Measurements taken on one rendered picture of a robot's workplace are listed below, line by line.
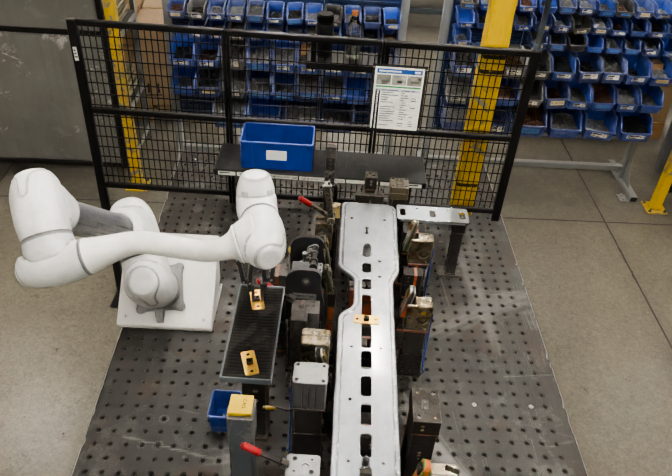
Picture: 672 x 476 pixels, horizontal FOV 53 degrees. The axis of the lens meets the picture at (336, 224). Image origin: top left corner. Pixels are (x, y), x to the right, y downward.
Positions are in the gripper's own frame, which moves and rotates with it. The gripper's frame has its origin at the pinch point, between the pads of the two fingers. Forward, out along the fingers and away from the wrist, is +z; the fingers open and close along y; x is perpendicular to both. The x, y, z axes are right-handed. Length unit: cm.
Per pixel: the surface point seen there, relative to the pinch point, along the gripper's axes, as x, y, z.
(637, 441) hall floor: 4, 173, 120
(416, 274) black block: 23, 59, 21
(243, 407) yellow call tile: -38.8, -7.7, 4.0
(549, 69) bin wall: 199, 198, 26
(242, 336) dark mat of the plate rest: -14.3, -5.8, 4.0
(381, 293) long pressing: 14, 44, 20
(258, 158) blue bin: 93, 10, 12
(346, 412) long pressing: -32.7, 21.7, 20.0
